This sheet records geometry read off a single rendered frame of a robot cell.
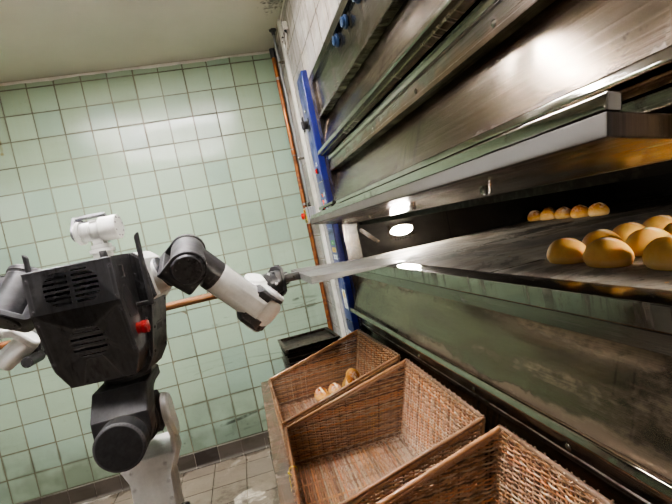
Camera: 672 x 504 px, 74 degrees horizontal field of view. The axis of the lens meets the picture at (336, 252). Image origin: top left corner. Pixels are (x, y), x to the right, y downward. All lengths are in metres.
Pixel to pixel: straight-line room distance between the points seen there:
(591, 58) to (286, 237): 2.56
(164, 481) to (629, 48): 1.35
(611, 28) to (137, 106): 2.86
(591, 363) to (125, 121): 2.90
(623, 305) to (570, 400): 0.23
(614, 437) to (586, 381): 0.09
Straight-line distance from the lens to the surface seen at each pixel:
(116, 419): 1.22
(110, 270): 1.13
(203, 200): 3.08
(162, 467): 1.42
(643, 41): 0.67
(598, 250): 0.99
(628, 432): 0.83
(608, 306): 0.78
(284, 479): 1.67
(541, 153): 0.58
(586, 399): 0.89
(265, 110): 3.19
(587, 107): 0.53
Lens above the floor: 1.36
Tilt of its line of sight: 3 degrees down
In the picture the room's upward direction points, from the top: 12 degrees counter-clockwise
